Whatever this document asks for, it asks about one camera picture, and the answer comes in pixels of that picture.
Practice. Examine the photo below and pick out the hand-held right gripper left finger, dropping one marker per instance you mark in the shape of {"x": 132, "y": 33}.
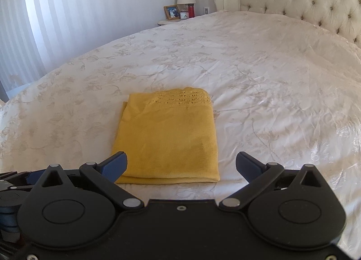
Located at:
{"x": 114, "y": 165}

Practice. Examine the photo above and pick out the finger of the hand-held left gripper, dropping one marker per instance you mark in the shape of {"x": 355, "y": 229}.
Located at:
{"x": 35, "y": 177}

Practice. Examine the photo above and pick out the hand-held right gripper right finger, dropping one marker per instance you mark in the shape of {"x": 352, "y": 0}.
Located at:
{"x": 248, "y": 165}

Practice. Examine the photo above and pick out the yellow knit sweater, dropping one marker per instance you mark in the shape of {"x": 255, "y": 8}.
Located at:
{"x": 169, "y": 136}

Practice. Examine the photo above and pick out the bed with cream floral bedspread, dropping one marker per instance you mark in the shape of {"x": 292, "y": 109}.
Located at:
{"x": 268, "y": 79}

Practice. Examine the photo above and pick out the cream nightstand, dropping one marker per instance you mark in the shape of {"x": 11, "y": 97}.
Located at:
{"x": 167, "y": 22}

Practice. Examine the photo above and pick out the white sheer curtain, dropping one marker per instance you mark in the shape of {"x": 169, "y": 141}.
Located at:
{"x": 56, "y": 23}

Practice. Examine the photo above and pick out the small alarm clock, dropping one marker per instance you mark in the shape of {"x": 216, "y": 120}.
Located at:
{"x": 184, "y": 15}

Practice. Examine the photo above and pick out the red bottle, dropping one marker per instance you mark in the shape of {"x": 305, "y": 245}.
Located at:
{"x": 191, "y": 11}

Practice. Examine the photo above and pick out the wooden photo frame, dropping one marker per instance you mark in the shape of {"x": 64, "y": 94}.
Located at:
{"x": 171, "y": 12}

